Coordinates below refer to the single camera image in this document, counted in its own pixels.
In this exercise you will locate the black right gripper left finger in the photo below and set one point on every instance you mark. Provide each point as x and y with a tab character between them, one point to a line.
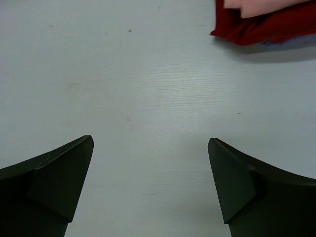
39	196

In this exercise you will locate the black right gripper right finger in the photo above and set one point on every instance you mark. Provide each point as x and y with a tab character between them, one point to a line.
261	200

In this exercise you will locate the lavender folded t-shirt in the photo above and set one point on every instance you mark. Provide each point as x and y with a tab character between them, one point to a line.
274	43

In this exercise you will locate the dark red folded t-shirt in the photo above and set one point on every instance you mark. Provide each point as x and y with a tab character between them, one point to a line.
278	26

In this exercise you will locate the pink folded t-shirt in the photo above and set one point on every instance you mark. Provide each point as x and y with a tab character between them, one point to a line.
252	8

